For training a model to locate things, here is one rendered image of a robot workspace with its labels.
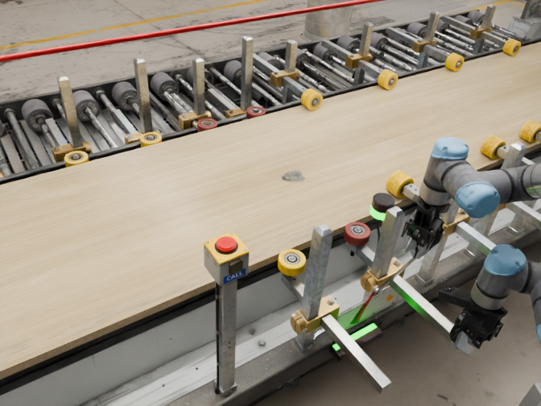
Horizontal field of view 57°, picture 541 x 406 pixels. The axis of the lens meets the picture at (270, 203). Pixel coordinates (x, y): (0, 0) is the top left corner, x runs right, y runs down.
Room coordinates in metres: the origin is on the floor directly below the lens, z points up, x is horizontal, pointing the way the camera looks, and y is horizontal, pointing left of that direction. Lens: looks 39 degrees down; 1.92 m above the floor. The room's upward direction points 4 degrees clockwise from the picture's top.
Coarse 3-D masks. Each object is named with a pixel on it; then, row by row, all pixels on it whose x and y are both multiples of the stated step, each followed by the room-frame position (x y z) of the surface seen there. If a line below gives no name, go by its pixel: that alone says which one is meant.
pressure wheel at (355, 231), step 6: (354, 222) 1.20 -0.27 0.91; (360, 222) 1.20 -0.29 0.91; (348, 228) 1.17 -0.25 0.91; (354, 228) 1.17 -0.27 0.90; (360, 228) 1.17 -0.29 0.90; (366, 228) 1.17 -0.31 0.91; (348, 234) 1.14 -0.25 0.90; (354, 234) 1.14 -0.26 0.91; (360, 234) 1.14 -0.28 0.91; (366, 234) 1.14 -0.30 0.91; (348, 240) 1.14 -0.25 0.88; (354, 240) 1.13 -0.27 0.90; (360, 240) 1.12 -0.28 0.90; (366, 240) 1.13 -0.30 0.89
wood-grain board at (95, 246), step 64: (512, 64) 2.61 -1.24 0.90; (256, 128) 1.74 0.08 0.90; (320, 128) 1.78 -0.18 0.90; (384, 128) 1.82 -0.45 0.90; (448, 128) 1.86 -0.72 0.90; (512, 128) 1.90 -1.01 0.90; (0, 192) 1.22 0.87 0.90; (64, 192) 1.24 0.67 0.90; (128, 192) 1.27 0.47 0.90; (192, 192) 1.30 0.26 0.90; (256, 192) 1.32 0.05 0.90; (320, 192) 1.35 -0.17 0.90; (384, 192) 1.38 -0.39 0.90; (0, 256) 0.94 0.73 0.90; (64, 256) 0.96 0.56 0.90; (128, 256) 0.98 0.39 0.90; (192, 256) 1.00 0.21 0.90; (256, 256) 1.02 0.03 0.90; (0, 320) 0.73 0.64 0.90; (64, 320) 0.75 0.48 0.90; (128, 320) 0.77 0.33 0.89
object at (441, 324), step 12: (360, 252) 1.12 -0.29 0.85; (372, 252) 1.11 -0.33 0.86; (396, 288) 0.99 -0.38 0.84; (408, 288) 0.98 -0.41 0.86; (408, 300) 0.95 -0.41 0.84; (420, 300) 0.93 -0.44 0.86; (420, 312) 0.91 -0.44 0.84; (432, 312) 0.90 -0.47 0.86; (432, 324) 0.87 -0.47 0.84; (444, 324) 0.86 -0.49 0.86; (444, 336) 0.84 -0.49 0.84
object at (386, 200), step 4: (376, 196) 1.07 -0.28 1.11; (380, 196) 1.07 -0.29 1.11; (384, 196) 1.07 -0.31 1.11; (388, 196) 1.07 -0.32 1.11; (376, 200) 1.05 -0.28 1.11; (380, 200) 1.05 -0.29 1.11; (384, 200) 1.05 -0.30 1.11; (388, 200) 1.06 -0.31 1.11; (392, 200) 1.06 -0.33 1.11; (380, 204) 1.04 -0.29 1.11; (384, 204) 1.04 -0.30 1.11; (388, 204) 1.04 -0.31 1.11; (392, 204) 1.04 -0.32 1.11
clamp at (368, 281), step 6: (390, 264) 1.06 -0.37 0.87; (402, 264) 1.06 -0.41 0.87; (390, 270) 1.03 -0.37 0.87; (396, 270) 1.04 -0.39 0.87; (366, 276) 1.00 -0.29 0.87; (372, 276) 1.00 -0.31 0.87; (384, 276) 1.01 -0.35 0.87; (390, 276) 1.02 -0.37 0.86; (402, 276) 1.05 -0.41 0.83; (366, 282) 0.99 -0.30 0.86; (372, 282) 0.99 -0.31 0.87; (378, 282) 0.99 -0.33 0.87; (384, 282) 1.00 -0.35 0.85; (366, 288) 0.99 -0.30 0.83; (372, 288) 0.98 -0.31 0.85
